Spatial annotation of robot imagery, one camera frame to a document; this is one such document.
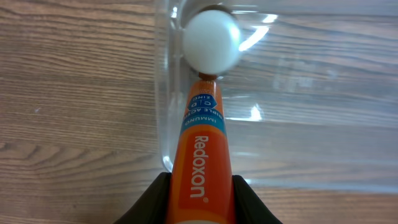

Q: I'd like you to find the orange Redoxon tube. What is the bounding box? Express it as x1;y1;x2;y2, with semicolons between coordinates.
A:
165;80;236;223

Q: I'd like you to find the clear plastic container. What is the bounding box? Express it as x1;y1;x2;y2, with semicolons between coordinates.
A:
155;0;397;194

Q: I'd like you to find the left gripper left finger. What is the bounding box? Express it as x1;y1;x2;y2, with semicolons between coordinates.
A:
114;172;172;224

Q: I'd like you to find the black tube white cap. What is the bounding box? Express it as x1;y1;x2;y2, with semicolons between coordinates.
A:
182;9;242;80

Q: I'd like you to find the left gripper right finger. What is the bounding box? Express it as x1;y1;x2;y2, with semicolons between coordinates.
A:
233;175;282;224

